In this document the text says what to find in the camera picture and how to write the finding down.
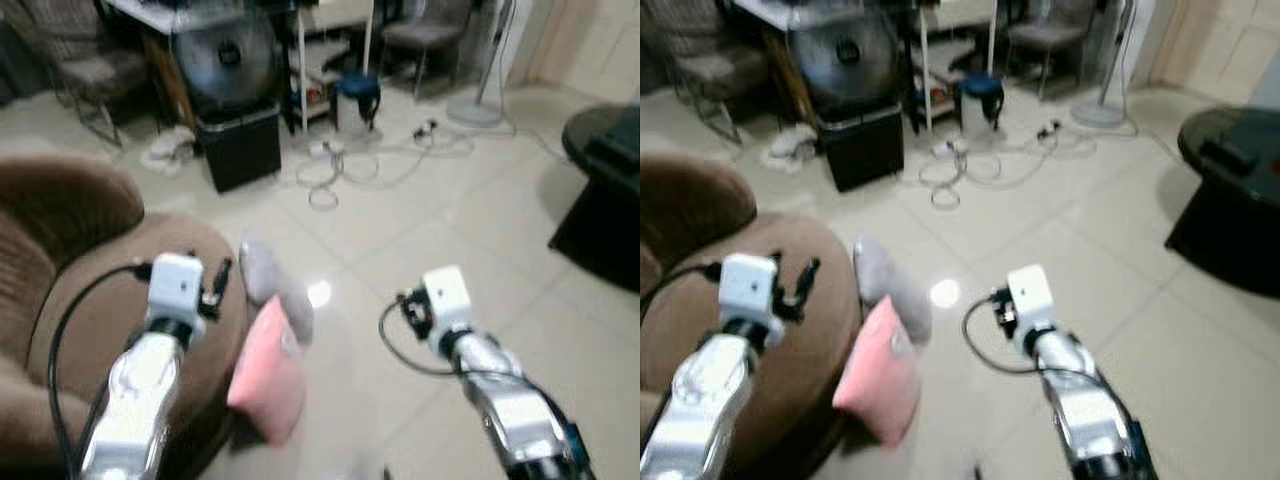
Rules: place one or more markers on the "dark round coffee table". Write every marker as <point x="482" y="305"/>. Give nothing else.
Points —
<point x="1235" y="215"/>
<point x="605" y="200"/>

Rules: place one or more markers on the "white bucket with blue lid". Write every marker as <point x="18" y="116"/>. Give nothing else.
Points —
<point x="357" y="100"/>
<point x="981" y="100"/>

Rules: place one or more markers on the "white power strip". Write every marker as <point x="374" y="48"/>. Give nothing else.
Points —
<point x="948" y="147"/>
<point x="327" y="149"/>

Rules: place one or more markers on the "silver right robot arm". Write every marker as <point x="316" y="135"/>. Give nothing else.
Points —
<point x="515" y="410"/>
<point x="1085" y="410"/>

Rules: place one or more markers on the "white pedestal fan stand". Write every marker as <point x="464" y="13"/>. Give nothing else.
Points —
<point x="476" y="108"/>
<point x="1098" y="110"/>

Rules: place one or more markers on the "black plug adapter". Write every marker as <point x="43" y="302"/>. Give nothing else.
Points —
<point x="1050" y="129"/>
<point x="428" y="129"/>

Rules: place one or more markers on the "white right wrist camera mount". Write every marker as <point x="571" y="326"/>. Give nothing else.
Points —
<point x="447" y="298"/>
<point x="1030" y="298"/>

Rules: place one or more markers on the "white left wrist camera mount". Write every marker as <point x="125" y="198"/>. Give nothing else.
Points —
<point x="176" y="285"/>
<point x="750" y="285"/>

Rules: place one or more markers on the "brown sofa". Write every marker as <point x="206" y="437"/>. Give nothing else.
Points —
<point x="70" y="250"/>
<point x="800" y="370"/>

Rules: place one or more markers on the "white desk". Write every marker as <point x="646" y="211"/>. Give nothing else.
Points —
<point x="160" y="15"/>
<point x="785" y="12"/>

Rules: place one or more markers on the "dark flat box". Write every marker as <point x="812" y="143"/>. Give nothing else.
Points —
<point x="1230" y="155"/>
<point x="612" y="148"/>

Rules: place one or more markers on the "grey metal-leg chair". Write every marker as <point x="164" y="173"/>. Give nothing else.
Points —
<point x="1050" y="32"/>
<point x="425" y="32"/>

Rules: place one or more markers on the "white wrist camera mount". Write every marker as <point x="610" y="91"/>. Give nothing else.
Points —
<point x="750" y="285"/>
<point x="176" y="285"/>
<point x="447" y="298"/>
<point x="1030" y="298"/>

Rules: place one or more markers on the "black round floor fan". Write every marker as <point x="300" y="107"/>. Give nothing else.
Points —
<point x="845" y="58"/>
<point x="228" y="58"/>

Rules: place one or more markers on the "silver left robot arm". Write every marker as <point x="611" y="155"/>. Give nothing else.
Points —
<point x="135" y="400"/>
<point x="700" y="400"/>

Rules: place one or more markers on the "black box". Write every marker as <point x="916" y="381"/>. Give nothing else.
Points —
<point x="240" y="150"/>
<point x="862" y="150"/>

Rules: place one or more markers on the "brown metal-frame chair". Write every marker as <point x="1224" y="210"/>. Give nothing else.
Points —
<point x="705" y="65"/>
<point x="95" y="65"/>

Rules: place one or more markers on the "white cloth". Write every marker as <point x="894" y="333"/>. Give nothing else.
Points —
<point x="790" y="148"/>
<point x="168" y="150"/>

